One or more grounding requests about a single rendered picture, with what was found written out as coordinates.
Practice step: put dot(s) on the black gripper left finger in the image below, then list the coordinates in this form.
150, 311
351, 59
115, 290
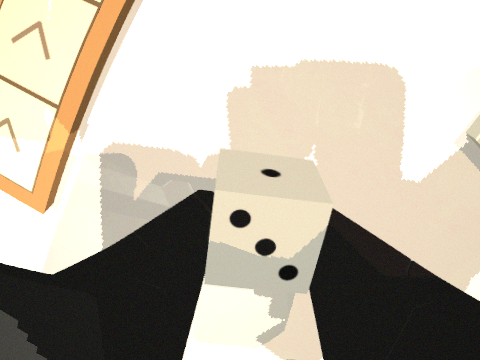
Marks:
132, 301

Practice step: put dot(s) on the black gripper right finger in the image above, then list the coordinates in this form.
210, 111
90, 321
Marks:
371, 302

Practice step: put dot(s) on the cream die with black pips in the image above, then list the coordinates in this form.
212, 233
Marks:
269, 216

